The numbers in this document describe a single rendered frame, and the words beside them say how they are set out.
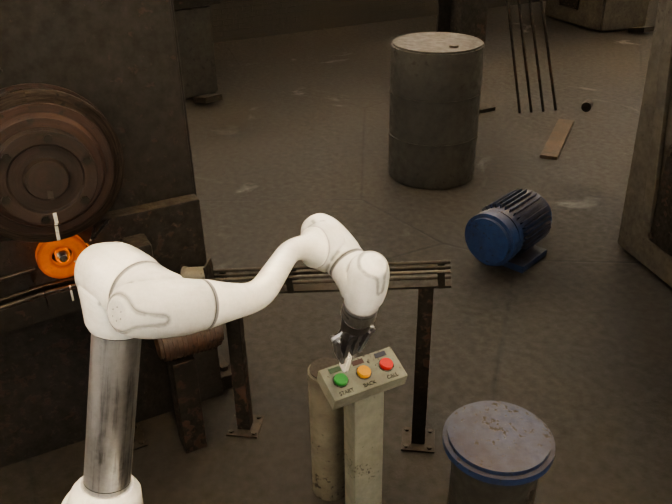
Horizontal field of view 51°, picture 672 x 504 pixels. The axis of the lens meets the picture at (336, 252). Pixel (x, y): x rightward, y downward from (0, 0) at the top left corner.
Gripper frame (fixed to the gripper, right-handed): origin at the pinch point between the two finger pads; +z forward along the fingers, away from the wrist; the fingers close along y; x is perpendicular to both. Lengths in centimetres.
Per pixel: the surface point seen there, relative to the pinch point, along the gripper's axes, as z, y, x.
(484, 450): 15.8, -30.8, 32.4
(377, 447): 34.1, -10.2, 13.2
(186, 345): 40, 30, -46
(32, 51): -38, 55, -108
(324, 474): 58, 1, 6
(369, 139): 173, -185, -267
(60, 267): 18, 62, -73
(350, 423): 24.4, -2.3, 7.0
